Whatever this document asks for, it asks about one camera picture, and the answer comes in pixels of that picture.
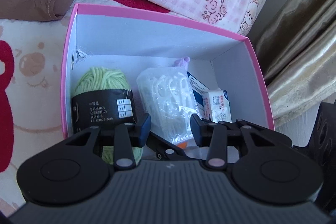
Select blue wipes pack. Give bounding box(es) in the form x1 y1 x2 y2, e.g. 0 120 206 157
187 72 209 118

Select pink cardboard box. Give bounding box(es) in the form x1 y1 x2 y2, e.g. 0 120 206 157
60 3 274 137

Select clear floss pick box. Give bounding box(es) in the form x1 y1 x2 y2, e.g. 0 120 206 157
137 67 200 144

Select purple plush toy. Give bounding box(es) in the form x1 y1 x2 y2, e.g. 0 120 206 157
174 56 190 70

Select beige satin curtain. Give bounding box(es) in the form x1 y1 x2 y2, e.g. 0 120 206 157
253 0 335 126

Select white red bear blanket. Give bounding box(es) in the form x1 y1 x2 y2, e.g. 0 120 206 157
1 0 173 215

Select white wet wipes pack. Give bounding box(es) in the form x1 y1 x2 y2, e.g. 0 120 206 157
202 89 232 123

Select green yarn ball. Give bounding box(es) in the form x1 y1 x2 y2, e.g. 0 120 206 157
71 67 138 164

